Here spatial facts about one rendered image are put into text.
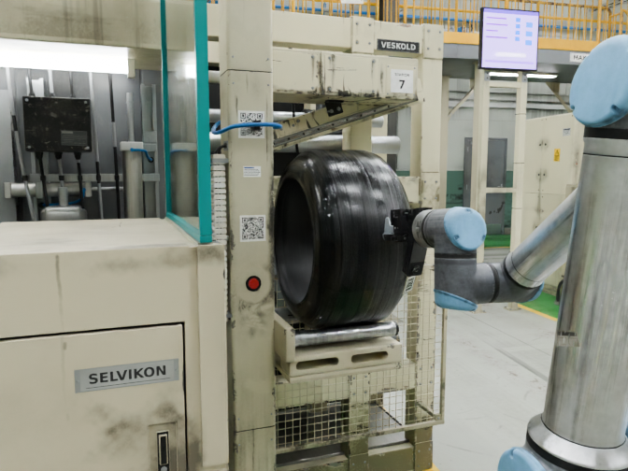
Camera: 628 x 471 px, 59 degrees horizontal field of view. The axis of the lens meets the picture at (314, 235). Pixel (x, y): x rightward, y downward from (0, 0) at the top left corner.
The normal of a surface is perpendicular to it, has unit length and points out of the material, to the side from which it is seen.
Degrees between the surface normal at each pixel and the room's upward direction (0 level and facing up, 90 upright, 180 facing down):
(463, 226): 79
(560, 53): 90
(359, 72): 90
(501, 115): 90
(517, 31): 90
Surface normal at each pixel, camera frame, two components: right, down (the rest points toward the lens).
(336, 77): 0.35, 0.11
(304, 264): 0.31, -0.36
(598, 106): -0.95, -0.11
